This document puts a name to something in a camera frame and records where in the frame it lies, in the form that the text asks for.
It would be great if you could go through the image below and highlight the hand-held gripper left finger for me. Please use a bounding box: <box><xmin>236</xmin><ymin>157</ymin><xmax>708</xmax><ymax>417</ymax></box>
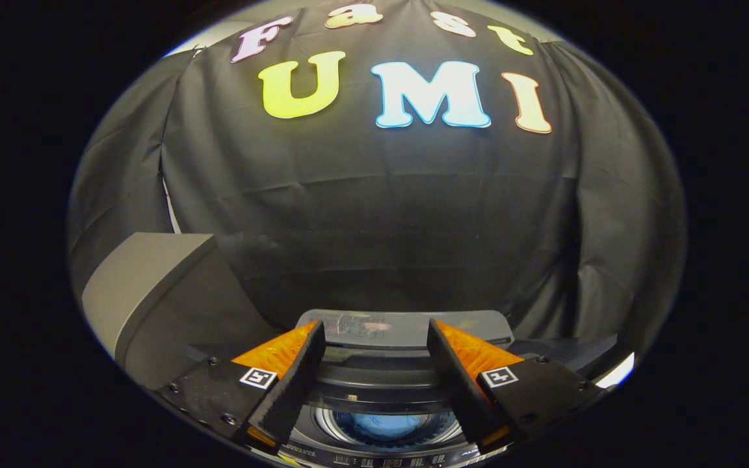
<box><xmin>153</xmin><ymin>319</ymin><xmax>327</xmax><ymax>450</ymax></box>

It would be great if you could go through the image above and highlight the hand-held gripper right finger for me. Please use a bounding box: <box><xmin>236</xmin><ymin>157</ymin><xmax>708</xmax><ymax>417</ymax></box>
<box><xmin>426</xmin><ymin>317</ymin><xmax>604</xmax><ymax>450</ymax></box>

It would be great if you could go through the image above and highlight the light blue polo shirt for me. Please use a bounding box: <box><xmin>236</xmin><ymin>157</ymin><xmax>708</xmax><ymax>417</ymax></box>
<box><xmin>334</xmin><ymin>411</ymin><xmax>444</xmax><ymax>445</ymax></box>

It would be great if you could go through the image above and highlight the grey washing machine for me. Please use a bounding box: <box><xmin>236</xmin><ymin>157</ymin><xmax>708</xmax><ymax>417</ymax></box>
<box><xmin>186</xmin><ymin>309</ymin><xmax>621</xmax><ymax>468</ymax></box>

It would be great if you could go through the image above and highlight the white flat board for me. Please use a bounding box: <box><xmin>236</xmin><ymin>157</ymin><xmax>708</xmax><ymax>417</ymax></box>
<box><xmin>595</xmin><ymin>352</ymin><xmax>636</xmax><ymax>390</ymax></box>

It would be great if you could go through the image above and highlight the grey cabinet with dark top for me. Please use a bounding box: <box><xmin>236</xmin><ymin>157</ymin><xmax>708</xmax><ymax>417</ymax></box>
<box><xmin>81</xmin><ymin>232</ymin><xmax>279</xmax><ymax>392</ymax></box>

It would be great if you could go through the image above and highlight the black backdrop cloth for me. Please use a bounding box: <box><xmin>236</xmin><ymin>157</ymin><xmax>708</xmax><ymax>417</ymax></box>
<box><xmin>68</xmin><ymin>0</ymin><xmax>689</xmax><ymax>368</ymax></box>

